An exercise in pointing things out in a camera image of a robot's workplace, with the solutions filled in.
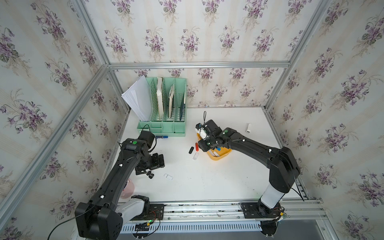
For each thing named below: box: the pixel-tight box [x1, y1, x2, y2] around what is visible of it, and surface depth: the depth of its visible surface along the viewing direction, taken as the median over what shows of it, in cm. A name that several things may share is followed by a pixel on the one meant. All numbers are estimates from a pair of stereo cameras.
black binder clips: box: [146, 171, 155, 179], surface depth 86 cm
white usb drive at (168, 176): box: [163, 173, 174, 181], surface depth 87 cm
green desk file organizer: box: [137, 77, 187, 137], surface depth 106 cm
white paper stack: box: [121, 75, 151, 122], surface depth 99 cm
